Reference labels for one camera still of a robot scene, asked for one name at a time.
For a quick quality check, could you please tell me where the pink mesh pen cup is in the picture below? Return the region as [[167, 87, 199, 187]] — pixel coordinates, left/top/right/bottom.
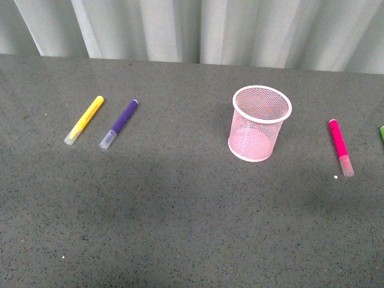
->
[[228, 85, 292, 162]]

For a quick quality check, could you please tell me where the grey pleated curtain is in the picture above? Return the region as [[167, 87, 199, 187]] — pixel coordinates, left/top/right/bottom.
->
[[1, 1, 383, 74]]

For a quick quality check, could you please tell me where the yellow highlighter pen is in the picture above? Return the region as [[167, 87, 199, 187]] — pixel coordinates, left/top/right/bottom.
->
[[64, 95, 104, 145]]

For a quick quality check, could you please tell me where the purple highlighter pen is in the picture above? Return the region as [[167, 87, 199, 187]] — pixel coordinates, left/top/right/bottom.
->
[[99, 99, 139, 149]]

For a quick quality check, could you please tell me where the green highlighter pen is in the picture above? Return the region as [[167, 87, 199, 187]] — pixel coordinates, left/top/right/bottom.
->
[[380, 126, 384, 141]]

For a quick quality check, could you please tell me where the pink highlighter pen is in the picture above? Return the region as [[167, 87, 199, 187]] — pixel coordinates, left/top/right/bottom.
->
[[329, 119, 355, 177]]

